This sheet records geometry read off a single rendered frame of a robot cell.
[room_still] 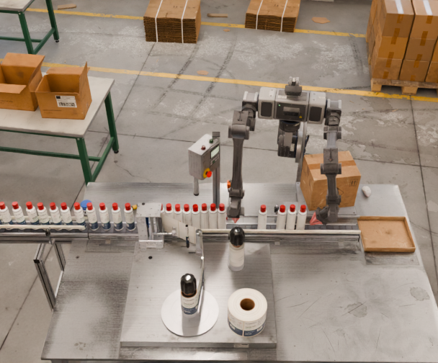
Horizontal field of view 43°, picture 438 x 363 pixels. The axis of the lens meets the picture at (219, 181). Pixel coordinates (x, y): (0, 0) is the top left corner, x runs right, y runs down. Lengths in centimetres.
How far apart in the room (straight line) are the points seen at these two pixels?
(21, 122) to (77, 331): 207
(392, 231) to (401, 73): 299
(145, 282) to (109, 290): 21
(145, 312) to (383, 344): 126
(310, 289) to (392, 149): 266
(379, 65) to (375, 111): 51
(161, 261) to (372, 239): 129
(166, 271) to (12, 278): 166
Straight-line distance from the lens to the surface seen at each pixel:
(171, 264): 325
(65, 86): 474
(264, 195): 371
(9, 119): 472
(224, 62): 667
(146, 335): 300
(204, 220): 334
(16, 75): 496
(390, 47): 615
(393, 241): 358
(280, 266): 332
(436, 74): 639
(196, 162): 307
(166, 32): 708
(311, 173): 347
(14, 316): 435
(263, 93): 339
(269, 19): 730
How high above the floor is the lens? 341
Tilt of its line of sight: 43 degrees down
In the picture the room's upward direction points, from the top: straight up
